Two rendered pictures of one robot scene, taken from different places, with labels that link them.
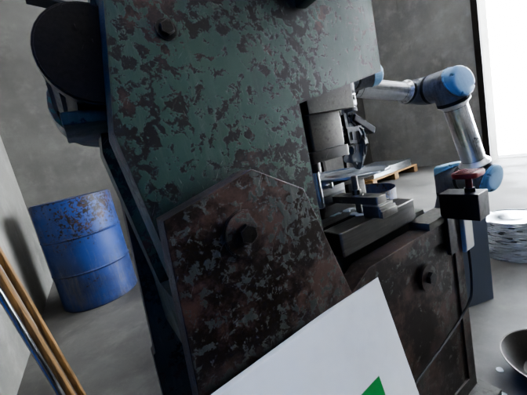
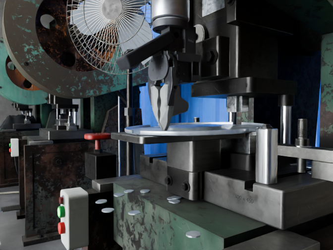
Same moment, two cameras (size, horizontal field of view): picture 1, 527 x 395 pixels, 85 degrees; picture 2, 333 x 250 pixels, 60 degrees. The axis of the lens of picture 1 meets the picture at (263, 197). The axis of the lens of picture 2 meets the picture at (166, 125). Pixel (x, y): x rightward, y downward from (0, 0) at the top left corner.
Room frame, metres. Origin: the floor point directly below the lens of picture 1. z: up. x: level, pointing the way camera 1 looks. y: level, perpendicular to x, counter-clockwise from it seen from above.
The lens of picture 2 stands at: (1.58, -0.37, 0.82)
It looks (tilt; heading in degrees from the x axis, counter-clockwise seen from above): 2 degrees down; 178
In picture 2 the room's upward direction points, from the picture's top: straight up
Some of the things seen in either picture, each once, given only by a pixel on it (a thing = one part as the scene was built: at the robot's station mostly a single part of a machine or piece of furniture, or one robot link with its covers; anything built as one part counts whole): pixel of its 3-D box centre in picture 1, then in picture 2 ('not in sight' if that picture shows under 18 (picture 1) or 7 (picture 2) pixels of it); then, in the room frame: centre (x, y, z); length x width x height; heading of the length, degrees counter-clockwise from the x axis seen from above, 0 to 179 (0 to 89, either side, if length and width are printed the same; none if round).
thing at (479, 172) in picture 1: (469, 184); (97, 146); (0.73, -0.53, 0.72); 0.07 x 0.06 x 0.08; 121
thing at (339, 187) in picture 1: (317, 193); (237, 139); (0.90, -0.17, 0.76); 0.15 x 0.09 x 0.05; 31
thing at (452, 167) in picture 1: (450, 176); not in sight; (1.32, -0.87, 0.62); 0.13 x 0.12 x 0.14; 19
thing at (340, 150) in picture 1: (308, 161); (241, 94); (0.89, -0.16, 0.86); 0.20 x 0.16 x 0.05; 31
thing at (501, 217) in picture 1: (511, 216); not in sight; (1.61, -1.41, 0.23); 0.29 x 0.29 x 0.01
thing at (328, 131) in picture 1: (309, 101); (227, 17); (0.92, -0.20, 1.04); 0.17 x 0.15 x 0.30; 121
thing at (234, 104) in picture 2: not in sight; (236, 104); (0.90, -0.17, 0.84); 0.05 x 0.03 x 0.04; 31
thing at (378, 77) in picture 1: (361, 77); not in sight; (1.05, -0.42, 1.09); 0.11 x 0.11 x 0.08; 19
